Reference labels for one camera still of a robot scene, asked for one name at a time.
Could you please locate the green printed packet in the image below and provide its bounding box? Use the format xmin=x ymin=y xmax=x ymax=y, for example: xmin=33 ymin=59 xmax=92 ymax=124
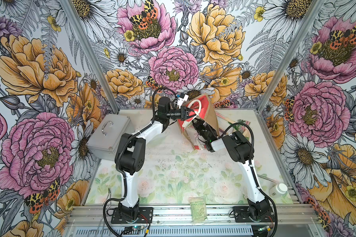
xmin=188 ymin=197 xmax=207 ymax=224

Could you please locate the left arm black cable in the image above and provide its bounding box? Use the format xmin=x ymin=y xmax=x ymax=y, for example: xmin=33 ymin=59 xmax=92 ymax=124
xmin=102 ymin=87 xmax=179 ymax=237

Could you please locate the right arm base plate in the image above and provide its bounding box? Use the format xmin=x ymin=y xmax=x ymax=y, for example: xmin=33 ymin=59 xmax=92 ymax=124
xmin=230 ymin=206 xmax=276 ymax=223

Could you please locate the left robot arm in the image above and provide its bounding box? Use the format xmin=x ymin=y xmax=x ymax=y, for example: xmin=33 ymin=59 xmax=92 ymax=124
xmin=115 ymin=93 xmax=195 ymax=222

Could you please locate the burlap tote bag red front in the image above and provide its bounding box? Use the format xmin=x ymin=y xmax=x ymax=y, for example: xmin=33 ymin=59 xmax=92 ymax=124
xmin=178 ymin=94 xmax=220 ymax=150

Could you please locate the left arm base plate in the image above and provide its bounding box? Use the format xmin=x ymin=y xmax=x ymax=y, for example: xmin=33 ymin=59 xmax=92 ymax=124
xmin=110 ymin=207 xmax=154 ymax=224

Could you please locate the purple folding fan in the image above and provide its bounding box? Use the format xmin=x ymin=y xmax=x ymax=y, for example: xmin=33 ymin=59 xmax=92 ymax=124
xmin=216 ymin=112 xmax=235 ymax=124

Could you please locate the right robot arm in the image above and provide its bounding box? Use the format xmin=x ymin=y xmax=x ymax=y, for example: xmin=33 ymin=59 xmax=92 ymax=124
xmin=193 ymin=119 xmax=275 ymax=222

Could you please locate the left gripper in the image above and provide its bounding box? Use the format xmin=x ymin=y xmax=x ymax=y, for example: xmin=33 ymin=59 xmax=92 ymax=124
xmin=166 ymin=105 xmax=198 ymax=119

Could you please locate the white plastic bottle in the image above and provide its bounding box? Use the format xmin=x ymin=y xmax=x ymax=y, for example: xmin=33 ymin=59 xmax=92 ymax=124
xmin=269 ymin=183 xmax=288 ymax=198

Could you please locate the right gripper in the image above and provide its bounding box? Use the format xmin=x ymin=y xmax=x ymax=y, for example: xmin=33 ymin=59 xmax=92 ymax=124
xmin=191 ymin=117 xmax=210 ymax=142

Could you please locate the thin stick on table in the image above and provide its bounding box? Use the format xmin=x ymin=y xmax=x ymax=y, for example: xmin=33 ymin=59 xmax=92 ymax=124
xmin=258 ymin=174 xmax=277 ymax=183

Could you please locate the grey metal box with handle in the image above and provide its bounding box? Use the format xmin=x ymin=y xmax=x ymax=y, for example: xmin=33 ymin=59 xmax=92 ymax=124
xmin=86 ymin=114 xmax=134 ymax=161

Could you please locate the aluminium front rail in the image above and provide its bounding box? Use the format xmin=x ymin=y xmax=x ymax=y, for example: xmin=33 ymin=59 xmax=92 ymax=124
xmin=66 ymin=203 xmax=319 ymax=228

